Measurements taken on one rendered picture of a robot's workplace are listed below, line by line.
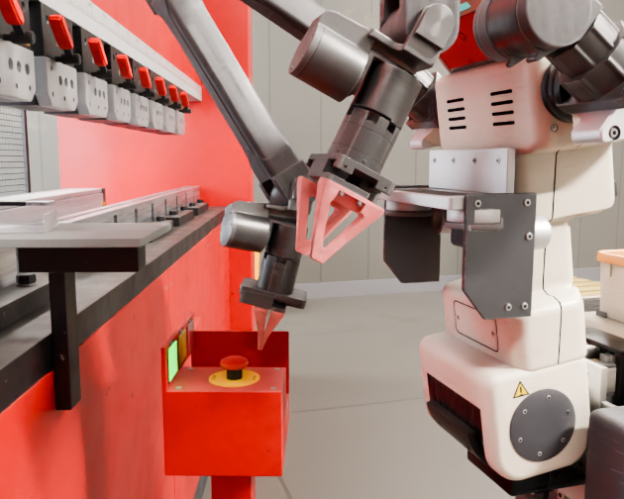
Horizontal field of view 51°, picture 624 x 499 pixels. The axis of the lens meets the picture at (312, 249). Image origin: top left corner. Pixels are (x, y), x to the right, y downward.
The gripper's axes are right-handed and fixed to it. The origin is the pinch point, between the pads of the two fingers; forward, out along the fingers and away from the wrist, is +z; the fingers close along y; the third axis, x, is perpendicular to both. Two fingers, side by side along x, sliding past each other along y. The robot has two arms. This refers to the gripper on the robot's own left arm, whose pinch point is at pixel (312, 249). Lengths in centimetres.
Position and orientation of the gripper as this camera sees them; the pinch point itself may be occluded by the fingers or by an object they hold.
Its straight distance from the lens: 65.7
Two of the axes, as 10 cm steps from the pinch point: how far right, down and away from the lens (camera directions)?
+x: 8.6, 4.1, 3.1
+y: 2.8, 1.3, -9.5
